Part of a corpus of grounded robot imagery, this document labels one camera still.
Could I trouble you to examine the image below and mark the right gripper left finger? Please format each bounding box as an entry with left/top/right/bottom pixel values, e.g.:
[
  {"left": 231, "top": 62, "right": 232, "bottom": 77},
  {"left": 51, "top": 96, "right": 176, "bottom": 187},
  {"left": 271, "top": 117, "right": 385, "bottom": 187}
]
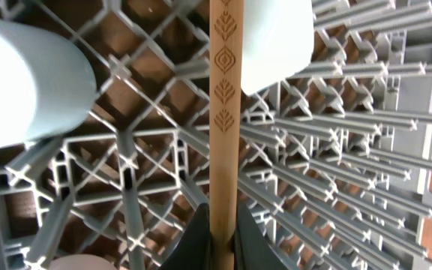
[{"left": 159, "top": 203, "right": 212, "bottom": 270}]

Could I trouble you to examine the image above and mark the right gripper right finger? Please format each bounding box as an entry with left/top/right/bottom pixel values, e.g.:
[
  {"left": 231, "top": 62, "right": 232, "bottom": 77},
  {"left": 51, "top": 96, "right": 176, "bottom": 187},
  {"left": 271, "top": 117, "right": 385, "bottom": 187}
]
[{"left": 233, "top": 203, "right": 287, "bottom": 270}]

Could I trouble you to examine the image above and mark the light blue rice bowl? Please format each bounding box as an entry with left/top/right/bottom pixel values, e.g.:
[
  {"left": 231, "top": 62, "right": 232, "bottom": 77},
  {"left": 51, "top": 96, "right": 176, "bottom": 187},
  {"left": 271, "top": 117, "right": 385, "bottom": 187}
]
[{"left": 241, "top": 0, "right": 314, "bottom": 95}]

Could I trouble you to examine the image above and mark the wooden chopstick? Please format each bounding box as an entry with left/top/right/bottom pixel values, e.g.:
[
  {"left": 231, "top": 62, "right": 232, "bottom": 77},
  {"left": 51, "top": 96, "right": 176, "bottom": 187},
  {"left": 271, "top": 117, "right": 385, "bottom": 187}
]
[{"left": 209, "top": 0, "right": 245, "bottom": 269}]

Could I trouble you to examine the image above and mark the light blue cup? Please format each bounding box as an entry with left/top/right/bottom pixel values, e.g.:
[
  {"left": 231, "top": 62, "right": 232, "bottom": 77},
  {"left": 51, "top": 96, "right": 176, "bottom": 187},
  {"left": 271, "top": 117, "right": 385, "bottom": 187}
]
[{"left": 0, "top": 19, "right": 97, "bottom": 148}]

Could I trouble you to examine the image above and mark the white pink cup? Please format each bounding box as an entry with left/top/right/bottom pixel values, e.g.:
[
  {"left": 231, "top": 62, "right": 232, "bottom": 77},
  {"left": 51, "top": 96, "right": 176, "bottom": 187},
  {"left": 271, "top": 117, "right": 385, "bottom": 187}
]
[{"left": 49, "top": 254, "right": 116, "bottom": 270}]

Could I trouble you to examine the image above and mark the grey dishwasher rack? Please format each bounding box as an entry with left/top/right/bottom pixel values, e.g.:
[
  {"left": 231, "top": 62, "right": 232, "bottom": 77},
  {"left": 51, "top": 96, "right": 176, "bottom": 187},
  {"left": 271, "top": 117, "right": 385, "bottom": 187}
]
[{"left": 0, "top": 0, "right": 432, "bottom": 269}]

